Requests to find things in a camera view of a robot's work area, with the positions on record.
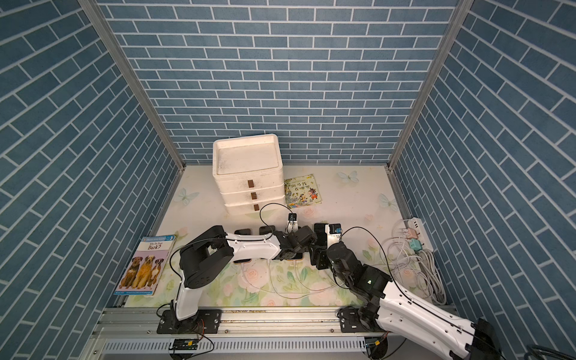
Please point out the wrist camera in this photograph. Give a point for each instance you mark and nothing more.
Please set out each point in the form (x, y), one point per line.
(333, 234)
(292, 224)

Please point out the pink case phone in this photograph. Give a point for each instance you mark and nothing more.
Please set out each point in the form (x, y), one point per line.
(296, 256)
(244, 232)

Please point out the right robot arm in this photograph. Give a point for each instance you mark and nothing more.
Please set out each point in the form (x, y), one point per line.
(390, 307)

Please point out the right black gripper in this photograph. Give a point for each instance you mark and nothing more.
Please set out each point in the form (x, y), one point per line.
(319, 251)

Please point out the cartoon children's picture book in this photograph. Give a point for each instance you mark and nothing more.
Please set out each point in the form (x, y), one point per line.
(302, 191)

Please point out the white three-drawer organizer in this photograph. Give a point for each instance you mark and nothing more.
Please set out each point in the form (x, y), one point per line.
(248, 172)

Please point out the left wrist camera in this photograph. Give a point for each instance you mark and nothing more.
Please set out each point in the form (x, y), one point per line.
(292, 224)

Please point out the dog cover book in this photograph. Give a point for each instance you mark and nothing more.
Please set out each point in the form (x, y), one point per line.
(143, 272)

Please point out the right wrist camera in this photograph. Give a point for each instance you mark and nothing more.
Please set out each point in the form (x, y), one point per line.
(333, 234)

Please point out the white power strip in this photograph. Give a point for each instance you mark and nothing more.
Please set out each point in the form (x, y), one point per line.
(414, 228)

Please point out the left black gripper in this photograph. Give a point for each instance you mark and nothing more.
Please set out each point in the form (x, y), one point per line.
(303, 250)

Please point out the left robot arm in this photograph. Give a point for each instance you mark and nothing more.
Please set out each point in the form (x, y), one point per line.
(205, 257)

